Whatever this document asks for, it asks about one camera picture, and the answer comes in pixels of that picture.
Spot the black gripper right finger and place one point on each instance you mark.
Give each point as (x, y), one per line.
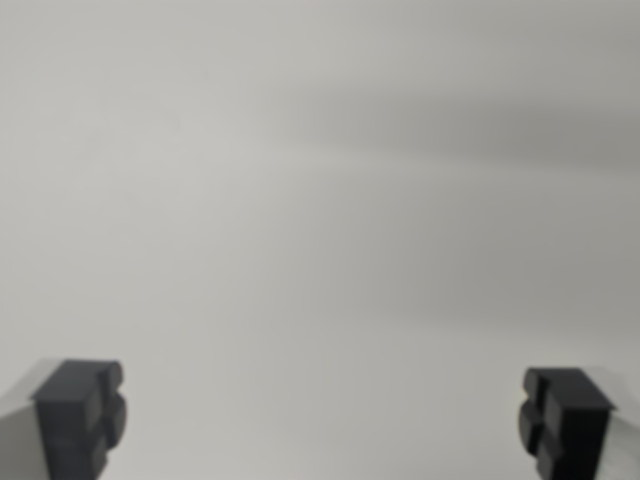
(570, 425)

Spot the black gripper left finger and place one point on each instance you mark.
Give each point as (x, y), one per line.
(70, 425)

